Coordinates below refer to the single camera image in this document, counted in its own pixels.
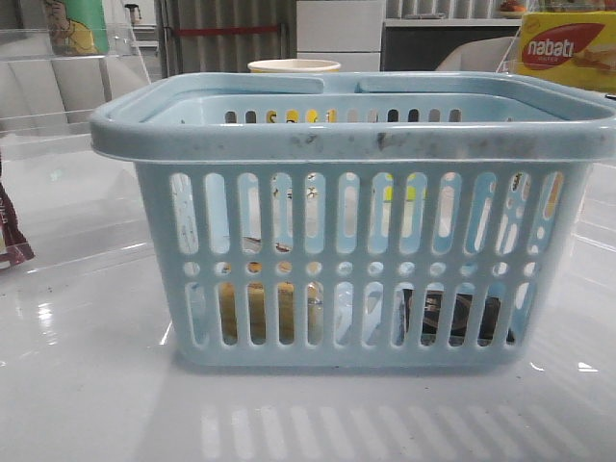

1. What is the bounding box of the white cabinet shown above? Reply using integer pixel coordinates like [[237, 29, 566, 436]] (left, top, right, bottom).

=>
[[295, 1, 386, 71]]

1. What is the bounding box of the yellow nabati wafer box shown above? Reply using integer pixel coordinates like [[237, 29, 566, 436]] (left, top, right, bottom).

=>
[[513, 11, 616, 93]]

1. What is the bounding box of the clear acrylic tiered shelf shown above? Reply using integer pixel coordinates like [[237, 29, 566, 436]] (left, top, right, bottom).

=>
[[1, 22, 149, 253]]

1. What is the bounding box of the light blue plastic basket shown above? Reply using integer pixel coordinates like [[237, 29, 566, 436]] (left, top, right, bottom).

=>
[[90, 72, 615, 369]]

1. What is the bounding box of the dark tissue pack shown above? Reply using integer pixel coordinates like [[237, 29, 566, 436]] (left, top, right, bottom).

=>
[[400, 289, 501, 347]]

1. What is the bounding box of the yellow popcorn cup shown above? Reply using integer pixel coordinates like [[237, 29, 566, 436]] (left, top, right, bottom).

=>
[[247, 59, 341, 73]]

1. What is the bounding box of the maroon cracker snack packet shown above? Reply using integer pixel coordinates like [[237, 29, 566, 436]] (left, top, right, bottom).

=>
[[1, 187, 35, 270]]

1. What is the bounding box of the bread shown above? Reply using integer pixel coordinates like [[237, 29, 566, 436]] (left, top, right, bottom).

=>
[[218, 280, 323, 345]]

